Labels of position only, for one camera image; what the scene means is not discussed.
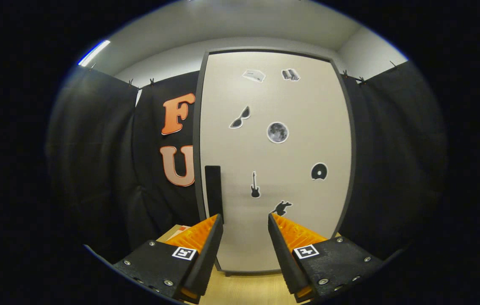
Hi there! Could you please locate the narrow ceiling light strip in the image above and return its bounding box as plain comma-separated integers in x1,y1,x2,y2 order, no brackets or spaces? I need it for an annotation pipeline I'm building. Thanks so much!
78,39,111,67

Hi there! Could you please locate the stack of books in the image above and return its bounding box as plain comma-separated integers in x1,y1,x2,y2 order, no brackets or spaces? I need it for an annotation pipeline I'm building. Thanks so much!
166,225,192,243

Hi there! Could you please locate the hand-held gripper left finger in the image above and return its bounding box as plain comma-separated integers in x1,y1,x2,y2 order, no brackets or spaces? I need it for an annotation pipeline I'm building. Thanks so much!
113,213,224,305

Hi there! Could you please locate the row of small cloth clips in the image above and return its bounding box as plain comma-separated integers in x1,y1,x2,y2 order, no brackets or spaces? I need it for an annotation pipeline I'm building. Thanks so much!
90,61,398,87

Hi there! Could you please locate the black backdrop cloth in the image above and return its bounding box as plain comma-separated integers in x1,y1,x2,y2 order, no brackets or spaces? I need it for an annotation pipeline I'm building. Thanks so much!
45,61,448,263

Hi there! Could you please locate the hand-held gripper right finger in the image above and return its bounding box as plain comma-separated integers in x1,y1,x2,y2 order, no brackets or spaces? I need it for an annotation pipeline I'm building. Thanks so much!
268,212,384,303

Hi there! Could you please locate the black door handle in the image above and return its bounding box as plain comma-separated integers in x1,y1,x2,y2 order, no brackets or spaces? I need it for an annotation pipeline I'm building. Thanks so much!
204,165,224,224

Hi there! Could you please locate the dark grey shoe cabinet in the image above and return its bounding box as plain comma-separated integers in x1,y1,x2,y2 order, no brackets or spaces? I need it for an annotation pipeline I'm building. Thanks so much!
192,47,357,277

